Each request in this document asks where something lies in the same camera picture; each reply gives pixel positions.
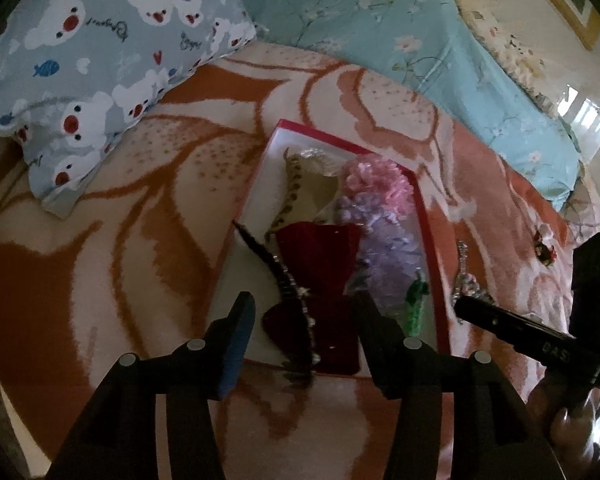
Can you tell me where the red and white festive clip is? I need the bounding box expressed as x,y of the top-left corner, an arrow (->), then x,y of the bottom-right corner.
532,225 -> 559,267

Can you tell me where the cream floral cloth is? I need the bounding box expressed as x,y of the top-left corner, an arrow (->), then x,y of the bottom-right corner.
455,0 -> 567,117

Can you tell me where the purple flower scrunchie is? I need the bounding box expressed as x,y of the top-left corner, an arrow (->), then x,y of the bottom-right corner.
357,230 -> 426,312
335,195 -> 411,242

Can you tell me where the grey bear print pillow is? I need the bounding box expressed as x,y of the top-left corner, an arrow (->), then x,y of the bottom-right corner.
0,0 -> 258,218

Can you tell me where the person's right hand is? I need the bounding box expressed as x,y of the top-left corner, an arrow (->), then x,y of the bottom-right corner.
525,376 -> 600,480

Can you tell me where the orange and white floral blanket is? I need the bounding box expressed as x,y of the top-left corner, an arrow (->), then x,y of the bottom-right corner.
0,42 -> 600,480

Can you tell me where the purple plaid pillow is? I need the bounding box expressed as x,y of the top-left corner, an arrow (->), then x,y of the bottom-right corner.
565,180 -> 600,241

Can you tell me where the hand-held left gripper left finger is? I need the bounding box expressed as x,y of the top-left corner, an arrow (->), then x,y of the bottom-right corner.
45,291 -> 257,480

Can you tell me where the silver butterfly hair clip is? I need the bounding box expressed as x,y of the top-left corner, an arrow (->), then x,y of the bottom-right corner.
450,239 -> 474,306

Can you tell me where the teal floral pillow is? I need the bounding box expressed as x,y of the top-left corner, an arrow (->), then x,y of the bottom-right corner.
215,0 -> 581,211

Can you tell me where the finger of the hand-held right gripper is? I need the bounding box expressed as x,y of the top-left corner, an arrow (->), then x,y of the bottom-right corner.
454,296 -> 581,361

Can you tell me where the red bow hair clip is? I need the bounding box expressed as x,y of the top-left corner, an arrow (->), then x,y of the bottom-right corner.
232,220 -> 366,386

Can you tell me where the pink flower scrunchie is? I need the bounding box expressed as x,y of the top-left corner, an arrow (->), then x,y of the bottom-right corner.
342,159 -> 416,216

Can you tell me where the white box with pink rim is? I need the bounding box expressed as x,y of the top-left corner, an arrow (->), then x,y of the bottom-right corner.
215,119 -> 453,376

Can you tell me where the beige bow hair clip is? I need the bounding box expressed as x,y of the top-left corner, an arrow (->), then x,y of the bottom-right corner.
265,149 -> 342,241

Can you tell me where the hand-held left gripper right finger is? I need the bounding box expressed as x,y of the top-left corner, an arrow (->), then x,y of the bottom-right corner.
352,292 -> 561,480

